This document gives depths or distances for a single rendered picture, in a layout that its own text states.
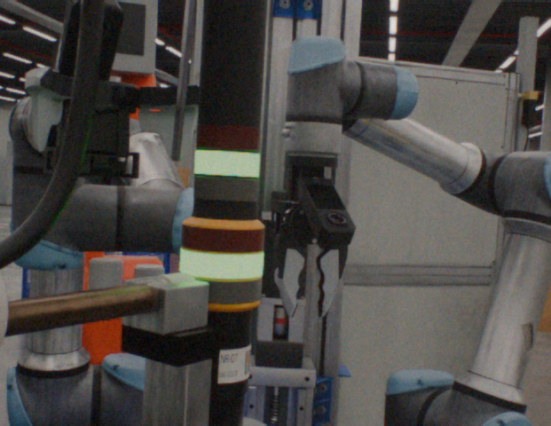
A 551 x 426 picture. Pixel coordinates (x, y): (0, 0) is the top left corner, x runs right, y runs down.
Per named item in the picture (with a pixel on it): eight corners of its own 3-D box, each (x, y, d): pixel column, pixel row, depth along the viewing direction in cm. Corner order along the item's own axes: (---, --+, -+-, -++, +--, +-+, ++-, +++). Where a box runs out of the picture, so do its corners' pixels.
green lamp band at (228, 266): (225, 281, 35) (226, 256, 35) (161, 270, 37) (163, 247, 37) (279, 274, 38) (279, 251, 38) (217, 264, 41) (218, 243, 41)
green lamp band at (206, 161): (230, 176, 35) (231, 151, 35) (180, 172, 37) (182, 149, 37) (271, 177, 38) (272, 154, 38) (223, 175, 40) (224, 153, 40)
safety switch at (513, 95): (510, 155, 248) (515, 87, 247) (503, 155, 252) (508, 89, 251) (532, 157, 251) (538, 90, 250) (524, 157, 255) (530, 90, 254)
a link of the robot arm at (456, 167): (493, 164, 139) (295, 55, 114) (540, 165, 129) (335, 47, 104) (476, 220, 137) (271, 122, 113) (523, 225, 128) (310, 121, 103)
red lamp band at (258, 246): (226, 255, 35) (228, 230, 35) (163, 245, 37) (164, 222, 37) (279, 250, 38) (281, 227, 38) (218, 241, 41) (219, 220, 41)
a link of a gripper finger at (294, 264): (280, 310, 99) (294, 245, 99) (295, 319, 93) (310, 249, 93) (259, 306, 98) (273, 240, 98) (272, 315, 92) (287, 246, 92)
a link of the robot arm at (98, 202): (114, 273, 77) (119, 171, 76) (3, 271, 74) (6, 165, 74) (113, 264, 85) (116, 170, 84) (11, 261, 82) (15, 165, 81)
